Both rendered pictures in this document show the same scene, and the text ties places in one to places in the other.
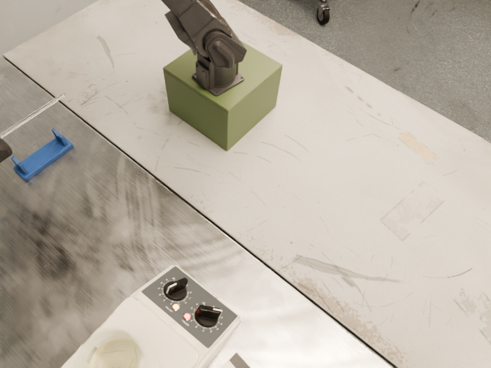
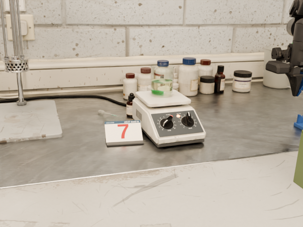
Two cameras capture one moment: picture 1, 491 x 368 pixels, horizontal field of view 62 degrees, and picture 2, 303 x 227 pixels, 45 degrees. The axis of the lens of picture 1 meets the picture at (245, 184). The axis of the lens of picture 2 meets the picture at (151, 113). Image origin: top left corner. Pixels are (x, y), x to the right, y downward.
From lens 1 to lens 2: 0.93 m
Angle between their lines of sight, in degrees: 91
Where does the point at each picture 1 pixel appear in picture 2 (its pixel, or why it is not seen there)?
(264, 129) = not seen: outside the picture
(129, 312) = (183, 98)
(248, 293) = (170, 155)
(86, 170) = (295, 138)
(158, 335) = (167, 100)
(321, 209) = (206, 200)
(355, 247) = (159, 200)
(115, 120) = not seen: outside the picture
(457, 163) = not seen: outside the picture
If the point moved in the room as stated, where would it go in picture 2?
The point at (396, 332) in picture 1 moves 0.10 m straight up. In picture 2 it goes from (88, 188) to (86, 138)
